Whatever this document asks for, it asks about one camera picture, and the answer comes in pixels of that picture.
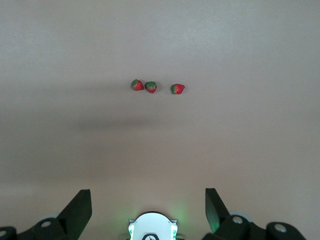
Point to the red toy strawberry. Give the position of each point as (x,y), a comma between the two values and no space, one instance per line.
(137,86)
(178,89)
(151,88)

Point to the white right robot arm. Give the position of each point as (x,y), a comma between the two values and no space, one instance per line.
(152,225)

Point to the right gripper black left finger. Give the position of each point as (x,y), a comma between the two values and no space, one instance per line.
(75,212)

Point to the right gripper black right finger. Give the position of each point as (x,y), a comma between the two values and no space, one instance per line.
(215,210)

